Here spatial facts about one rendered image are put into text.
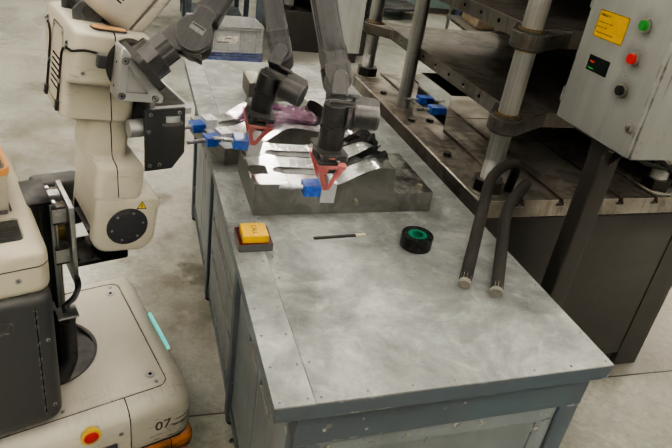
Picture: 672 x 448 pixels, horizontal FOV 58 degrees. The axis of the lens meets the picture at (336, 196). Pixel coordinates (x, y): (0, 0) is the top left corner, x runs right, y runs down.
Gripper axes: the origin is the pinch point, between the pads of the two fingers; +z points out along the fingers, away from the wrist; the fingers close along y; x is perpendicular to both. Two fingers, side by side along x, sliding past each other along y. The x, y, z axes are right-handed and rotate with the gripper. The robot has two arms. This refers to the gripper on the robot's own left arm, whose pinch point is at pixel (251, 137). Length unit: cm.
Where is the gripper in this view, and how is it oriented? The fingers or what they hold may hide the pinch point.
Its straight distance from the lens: 164.8
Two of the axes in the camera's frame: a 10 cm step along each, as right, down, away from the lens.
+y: -2.7, -6.2, 7.4
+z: -3.2, 7.8, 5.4
